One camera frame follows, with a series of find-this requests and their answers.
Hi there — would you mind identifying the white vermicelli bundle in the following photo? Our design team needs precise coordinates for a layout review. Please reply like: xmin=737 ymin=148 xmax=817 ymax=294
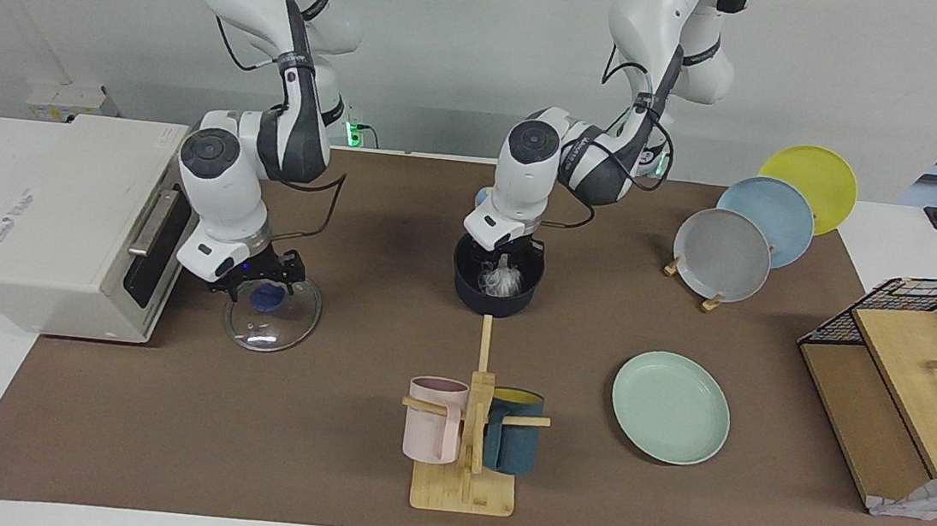
xmin=478 ymin=251 xmax=527 ymax=300

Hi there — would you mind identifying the glass lid blue knob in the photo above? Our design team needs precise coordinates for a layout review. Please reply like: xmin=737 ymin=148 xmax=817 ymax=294
xmin=222 ymin=270 xmax=325 ymax=358

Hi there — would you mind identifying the wooden plate rack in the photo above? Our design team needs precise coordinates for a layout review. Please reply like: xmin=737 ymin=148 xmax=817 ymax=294
xmin=659 ymin=231 xmax=780 ymax=320

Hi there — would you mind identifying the grey plate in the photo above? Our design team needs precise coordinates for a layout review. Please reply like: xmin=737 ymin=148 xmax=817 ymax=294
xmin=669 ymin=204 xmax=777 ymax=307

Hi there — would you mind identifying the green plate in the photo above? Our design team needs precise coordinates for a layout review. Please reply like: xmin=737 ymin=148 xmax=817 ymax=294
xmin=606 ymin=347 xmax=737 ymax=470

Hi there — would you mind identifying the light blue plate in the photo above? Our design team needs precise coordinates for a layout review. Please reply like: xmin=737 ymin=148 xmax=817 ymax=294
xmin=711 ymin=173 xmax=819 ymax=273

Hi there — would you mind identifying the yellow plate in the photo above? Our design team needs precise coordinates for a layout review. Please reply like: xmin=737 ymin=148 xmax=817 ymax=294
xmin=753 ymin=141 xmax=862 ymax=240

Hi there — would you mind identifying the brown table mat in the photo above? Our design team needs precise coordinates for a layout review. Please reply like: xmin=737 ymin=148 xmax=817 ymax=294
xmin=0 ymin=115 xmax=937 ymax=526

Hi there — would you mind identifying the pink mug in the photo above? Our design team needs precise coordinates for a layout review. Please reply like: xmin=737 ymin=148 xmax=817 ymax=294
xmin=401 ymin=375 xmax=471 ymax=468

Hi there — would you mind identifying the dark teal mug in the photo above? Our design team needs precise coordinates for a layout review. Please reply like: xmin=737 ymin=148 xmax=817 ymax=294
xmin=481 ymin=387 xmax=547 ymax=477

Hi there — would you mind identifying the beige toaster oven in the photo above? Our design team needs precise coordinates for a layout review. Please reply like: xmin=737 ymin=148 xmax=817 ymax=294
xmin=0 ymin=106 xmax=209 ymax=350

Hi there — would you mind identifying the wooden mug tree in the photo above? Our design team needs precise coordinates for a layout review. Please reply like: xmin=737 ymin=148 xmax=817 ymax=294
xmin=392 ymin=307 xmax=560 ymax=522

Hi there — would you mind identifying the wooden shelf unit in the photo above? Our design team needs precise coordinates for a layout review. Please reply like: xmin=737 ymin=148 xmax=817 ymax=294
xmin=786 ymin=299 xmax=937 ymax=515

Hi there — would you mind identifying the black saucepan purple handle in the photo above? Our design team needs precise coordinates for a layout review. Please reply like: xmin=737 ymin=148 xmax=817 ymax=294
xmin=448 ymin=232 xmax=549 ymax=322

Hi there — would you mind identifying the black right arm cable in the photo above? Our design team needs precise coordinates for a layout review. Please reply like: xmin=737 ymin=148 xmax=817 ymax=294
xmin=195 ymin=11 xmax=363 ymax=245

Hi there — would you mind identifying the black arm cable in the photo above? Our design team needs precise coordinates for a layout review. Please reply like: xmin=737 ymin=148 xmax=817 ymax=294
xmin=543 ymin=38 xmax=687 ymax=237
xmin=195 ymin=11 xmax=363 ymax=245

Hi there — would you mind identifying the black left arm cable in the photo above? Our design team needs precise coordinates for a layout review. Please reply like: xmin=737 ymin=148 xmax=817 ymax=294
xmin=543 ymin=38 xmax=687 ymax=237

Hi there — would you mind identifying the white wall socket box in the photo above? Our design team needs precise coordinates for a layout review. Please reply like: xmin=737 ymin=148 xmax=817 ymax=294
xmin=24 ymin=78 xmax=109 ymax=127

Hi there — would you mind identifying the black wire basket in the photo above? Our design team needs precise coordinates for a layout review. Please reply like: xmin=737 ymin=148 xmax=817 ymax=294
xmin=795 ymin=263 xmax=937 ymax=391

